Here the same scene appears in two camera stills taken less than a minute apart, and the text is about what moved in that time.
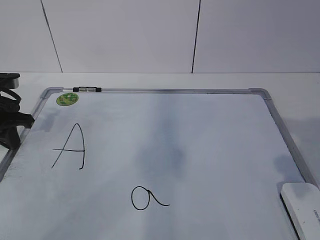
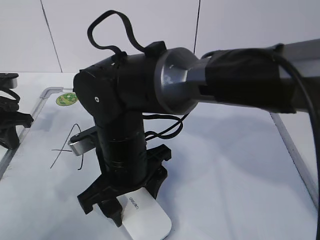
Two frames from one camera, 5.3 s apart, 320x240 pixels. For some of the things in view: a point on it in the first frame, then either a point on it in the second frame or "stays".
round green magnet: x=67 y=99 stays
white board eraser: x=302 y=201 → x=143 y=217
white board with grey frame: x=150 y=164 stays
